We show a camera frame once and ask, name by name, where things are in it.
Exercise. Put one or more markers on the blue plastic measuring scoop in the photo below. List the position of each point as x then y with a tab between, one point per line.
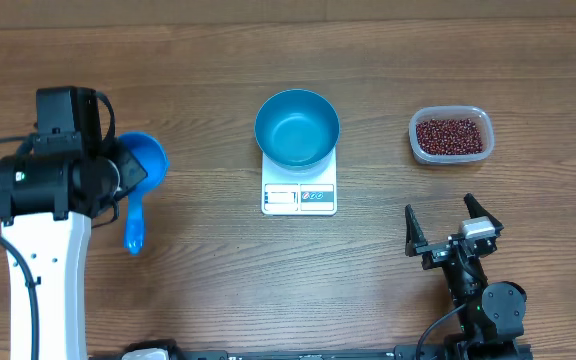
152	157

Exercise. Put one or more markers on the red beans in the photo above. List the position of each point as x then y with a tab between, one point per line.
449	137

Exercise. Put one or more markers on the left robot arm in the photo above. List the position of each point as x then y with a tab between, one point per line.
51	189

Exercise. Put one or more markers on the white digital kitchen scale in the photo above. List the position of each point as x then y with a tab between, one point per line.
299	192

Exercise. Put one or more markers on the blue metal bowl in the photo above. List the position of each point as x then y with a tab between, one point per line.
297	128

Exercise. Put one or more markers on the clear plastic container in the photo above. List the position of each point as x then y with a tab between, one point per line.
477	115

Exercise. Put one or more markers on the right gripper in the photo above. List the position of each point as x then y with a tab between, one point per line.
437	251

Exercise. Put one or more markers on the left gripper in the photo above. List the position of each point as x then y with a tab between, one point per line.
135	170

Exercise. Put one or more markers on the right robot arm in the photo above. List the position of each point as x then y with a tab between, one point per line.
487	317

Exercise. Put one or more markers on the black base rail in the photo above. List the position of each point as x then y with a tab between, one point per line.
168	349

